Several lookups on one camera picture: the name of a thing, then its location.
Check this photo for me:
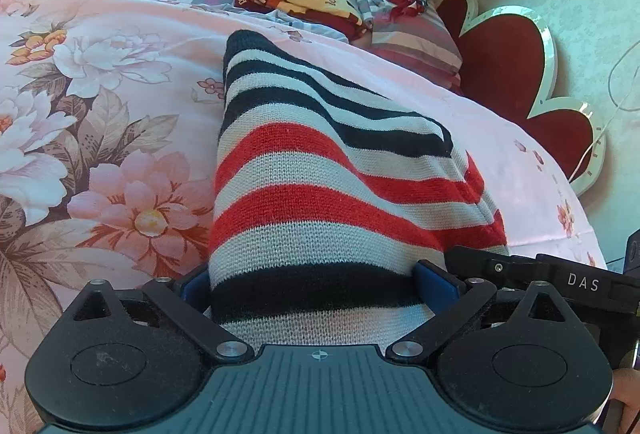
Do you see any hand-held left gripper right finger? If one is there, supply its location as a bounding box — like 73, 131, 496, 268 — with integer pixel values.
389, 259, 585, 359

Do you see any red scalloped headboard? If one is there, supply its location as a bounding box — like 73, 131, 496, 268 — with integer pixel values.
434, 0, 608, 199

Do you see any white wall cable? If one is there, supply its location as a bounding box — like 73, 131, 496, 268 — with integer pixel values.
570, 42, 640, 182

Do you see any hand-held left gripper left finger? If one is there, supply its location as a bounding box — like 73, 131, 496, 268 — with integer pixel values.
61, 267, 255, 363

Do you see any pink floral quilt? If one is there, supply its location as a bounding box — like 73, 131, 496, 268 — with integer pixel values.
0, 0, 608, 434

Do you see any person's right hand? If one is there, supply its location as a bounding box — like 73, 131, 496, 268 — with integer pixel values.
611, 366, 640, 410

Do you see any striped knit sweater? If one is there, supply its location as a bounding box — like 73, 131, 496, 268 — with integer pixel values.
206, 29, 512, 351

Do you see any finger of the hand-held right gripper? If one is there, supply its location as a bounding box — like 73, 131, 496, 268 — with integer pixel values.
445, 245, 540, 289

